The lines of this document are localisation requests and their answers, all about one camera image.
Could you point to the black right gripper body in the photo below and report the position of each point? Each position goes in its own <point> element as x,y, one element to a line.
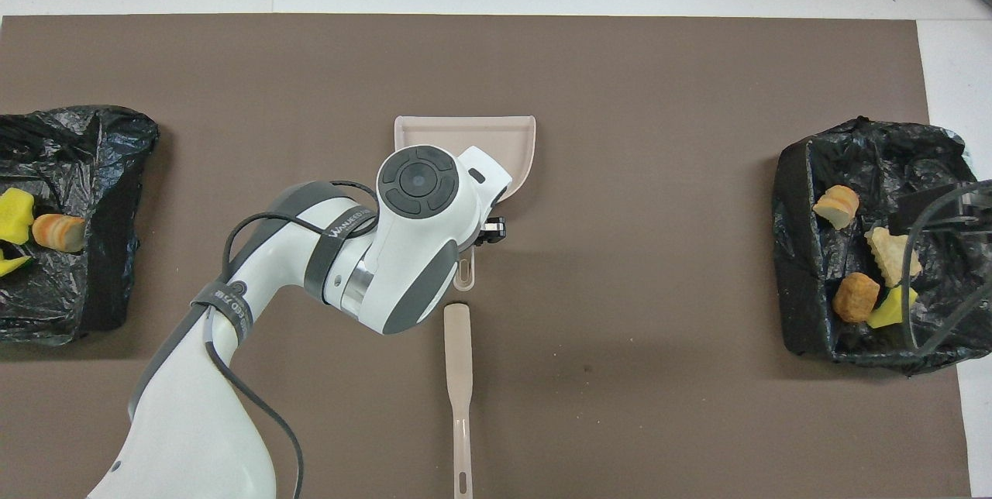
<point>942,212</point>

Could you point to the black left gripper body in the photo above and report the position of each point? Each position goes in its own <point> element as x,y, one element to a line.
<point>477,237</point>

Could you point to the large beige sponge chunk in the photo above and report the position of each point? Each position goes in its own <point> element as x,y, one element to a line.
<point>887,255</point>

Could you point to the beige plastic dustpan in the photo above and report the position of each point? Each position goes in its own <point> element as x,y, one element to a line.
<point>511,142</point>

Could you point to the small yellow green sponge scrap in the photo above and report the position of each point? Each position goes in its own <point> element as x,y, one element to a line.
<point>891,311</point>

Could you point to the beige plastic hand brush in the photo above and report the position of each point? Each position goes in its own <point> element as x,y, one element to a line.
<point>458,352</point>

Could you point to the brown sponge lump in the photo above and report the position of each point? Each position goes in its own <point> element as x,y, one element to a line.
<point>856,297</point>

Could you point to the rounded beige sponge scrap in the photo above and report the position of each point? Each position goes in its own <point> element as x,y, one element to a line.
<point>58,232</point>

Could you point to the notched yellow sponge piece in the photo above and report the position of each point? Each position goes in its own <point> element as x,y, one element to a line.
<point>15,215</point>

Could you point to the green yellow sponge piece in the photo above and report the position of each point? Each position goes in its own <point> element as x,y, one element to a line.
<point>12,263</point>

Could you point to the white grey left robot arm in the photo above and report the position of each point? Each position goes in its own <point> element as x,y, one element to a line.
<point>387,235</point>

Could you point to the bin with crumpled black bag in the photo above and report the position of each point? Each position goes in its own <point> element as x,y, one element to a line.
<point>806,266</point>

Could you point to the bin with smooth black bag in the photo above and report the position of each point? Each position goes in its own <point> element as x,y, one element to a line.
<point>93,150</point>

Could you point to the brown table mat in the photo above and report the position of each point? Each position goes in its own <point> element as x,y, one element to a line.
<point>620,251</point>

